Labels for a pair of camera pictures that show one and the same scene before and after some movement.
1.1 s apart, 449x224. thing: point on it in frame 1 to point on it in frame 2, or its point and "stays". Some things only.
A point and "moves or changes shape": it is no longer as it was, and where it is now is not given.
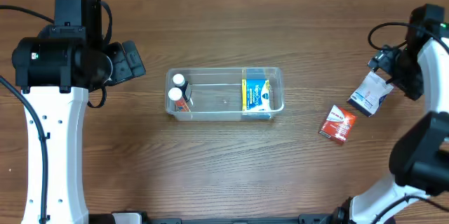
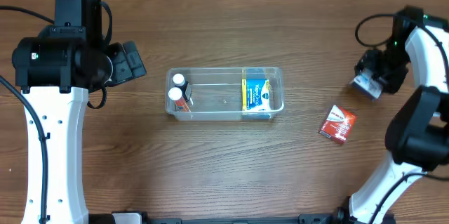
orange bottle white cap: [181, 105] stays
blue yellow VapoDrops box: [256, 95] stays
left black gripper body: [126, 62] stays
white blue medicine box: [369, 96] moves or changes shape
